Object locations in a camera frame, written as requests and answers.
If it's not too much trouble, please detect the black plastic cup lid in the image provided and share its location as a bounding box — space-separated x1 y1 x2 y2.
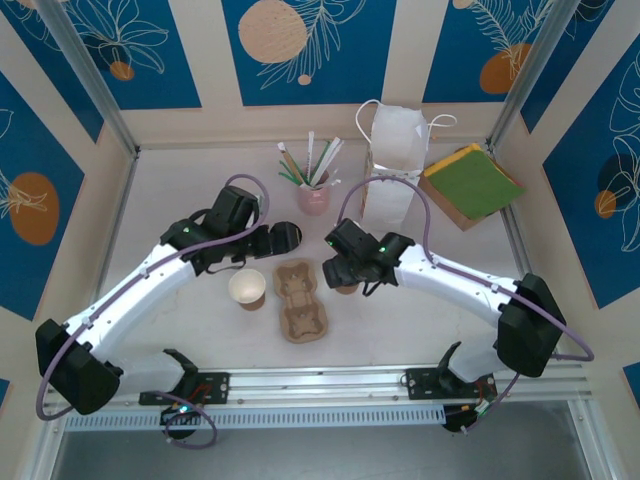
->
279 220 305 250

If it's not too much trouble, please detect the cardboard cup carrier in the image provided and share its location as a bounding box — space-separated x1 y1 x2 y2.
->
272 258 330 344

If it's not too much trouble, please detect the white paper takeout bag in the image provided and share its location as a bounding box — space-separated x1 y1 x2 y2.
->
355 98 457 232

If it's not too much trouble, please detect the pink straw holder cup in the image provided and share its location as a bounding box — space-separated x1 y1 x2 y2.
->
298 169 332 217

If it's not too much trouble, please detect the kraft paper wrapped straw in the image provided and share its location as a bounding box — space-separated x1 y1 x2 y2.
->
277 141 305 187

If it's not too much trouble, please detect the brown cardboard napkin base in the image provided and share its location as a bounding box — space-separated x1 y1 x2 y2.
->
417 174 501 233

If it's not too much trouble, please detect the pink paper napkin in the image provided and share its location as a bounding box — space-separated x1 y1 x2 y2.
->
492 158 527 191

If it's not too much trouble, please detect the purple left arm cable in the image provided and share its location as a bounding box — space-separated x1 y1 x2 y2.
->
35 173 271 450

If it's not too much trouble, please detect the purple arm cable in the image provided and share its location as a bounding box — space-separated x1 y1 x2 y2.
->
337 175 596 436
35 173 271 450

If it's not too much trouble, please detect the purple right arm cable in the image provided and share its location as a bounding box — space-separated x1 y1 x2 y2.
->
337 175 596 436

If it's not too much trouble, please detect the aluminium side rail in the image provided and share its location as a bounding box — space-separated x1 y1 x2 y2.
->
72 149 139 374
492 149 561 361

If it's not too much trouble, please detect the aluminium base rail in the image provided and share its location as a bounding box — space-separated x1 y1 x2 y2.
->
42 360 596 410

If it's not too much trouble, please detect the white slotted cable duct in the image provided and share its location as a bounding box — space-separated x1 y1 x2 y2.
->
63 405 447 432

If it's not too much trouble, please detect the aluminium frame post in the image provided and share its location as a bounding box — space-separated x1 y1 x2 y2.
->
34 0 140 157
485 0 576 154

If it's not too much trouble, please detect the aluminium frame leg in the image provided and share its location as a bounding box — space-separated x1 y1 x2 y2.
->
568 399 615 480
19 408 69 480

